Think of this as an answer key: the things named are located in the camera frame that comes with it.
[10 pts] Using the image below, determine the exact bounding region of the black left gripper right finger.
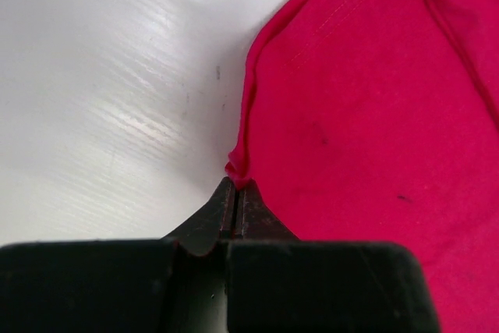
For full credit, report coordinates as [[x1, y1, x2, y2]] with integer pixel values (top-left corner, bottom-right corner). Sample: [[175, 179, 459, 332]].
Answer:
[[228, 185, 441, 332]]

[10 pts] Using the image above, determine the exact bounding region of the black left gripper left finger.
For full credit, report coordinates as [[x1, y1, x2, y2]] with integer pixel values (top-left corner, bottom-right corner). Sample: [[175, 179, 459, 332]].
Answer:
[[1, 179, 236, 332]]

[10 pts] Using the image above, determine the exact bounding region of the red t shirt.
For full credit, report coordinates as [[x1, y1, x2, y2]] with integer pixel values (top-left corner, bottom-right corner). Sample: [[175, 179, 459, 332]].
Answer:
[[225, 0, 498, 332]]

